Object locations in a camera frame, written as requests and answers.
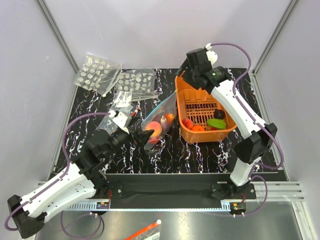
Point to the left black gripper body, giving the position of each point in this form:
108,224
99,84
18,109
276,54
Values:
119,139

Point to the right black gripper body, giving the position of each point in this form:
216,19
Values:
189,75

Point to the peach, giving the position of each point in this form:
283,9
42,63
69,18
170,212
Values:
156,126

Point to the blue zipper clear bag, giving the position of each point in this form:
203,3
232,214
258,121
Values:
169,105

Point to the purple eggplant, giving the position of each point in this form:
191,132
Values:
164,124

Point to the orange plastic basket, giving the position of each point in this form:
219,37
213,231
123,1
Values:
199,106

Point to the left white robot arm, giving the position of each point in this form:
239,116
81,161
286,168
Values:
78,181

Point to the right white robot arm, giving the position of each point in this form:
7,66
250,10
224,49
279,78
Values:
256,133

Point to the red zipper clear bag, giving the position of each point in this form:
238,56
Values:
109,126

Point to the dotted clear bag middle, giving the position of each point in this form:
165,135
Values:
139,82

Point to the dotted clear bag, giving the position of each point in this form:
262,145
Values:
139,82
98,75

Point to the dotted clear bag far left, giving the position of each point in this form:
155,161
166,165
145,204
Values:
98,75

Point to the red zipper bag foreground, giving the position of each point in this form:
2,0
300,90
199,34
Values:
150,232

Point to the pink apple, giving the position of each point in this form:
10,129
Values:
188,123

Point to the dark purple plum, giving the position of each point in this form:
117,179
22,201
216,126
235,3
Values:
219,114

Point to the orange fruit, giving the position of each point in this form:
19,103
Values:
198,128

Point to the green star fruit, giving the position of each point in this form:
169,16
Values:
217,123

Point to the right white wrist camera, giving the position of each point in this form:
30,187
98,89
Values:
211,55

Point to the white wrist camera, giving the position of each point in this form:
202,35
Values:
121,119
211,55

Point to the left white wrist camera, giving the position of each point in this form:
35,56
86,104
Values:
121,119

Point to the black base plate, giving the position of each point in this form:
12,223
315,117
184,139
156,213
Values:
173,191

